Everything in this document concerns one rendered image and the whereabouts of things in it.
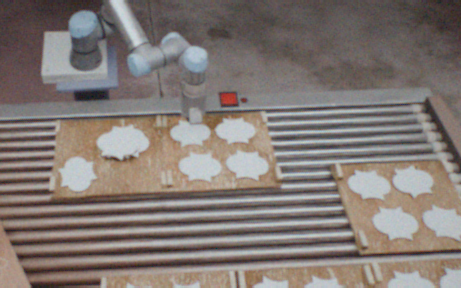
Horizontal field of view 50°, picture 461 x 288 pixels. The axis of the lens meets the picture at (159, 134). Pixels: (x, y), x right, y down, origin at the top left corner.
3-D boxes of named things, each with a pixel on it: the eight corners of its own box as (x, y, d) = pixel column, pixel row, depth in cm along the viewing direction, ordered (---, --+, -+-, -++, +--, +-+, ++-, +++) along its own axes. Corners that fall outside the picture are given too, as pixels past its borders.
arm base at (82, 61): (68, 49, 221) (66, 32, 213) (102, 47, 223) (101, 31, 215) (69, 72, 212) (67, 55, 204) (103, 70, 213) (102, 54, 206)
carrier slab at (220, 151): (161, 119, 193) (161, 117, 192) (262, 115, 195) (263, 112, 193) (167, 193, 171) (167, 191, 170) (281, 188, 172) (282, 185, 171)
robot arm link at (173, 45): (152, 38, 162) (169, 56, 156) (179, 27, 166) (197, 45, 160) (151, 56, 168) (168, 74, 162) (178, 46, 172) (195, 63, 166)
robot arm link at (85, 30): (65, 39, 210) (62, 14, 200) (93, 29, 215) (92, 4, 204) (77, 56, 204) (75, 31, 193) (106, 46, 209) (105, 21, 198)
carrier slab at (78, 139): (58, 124, 192) (57, 122, 191) (160, 119, 193) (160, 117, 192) (50, 199, 169) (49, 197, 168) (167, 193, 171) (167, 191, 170)
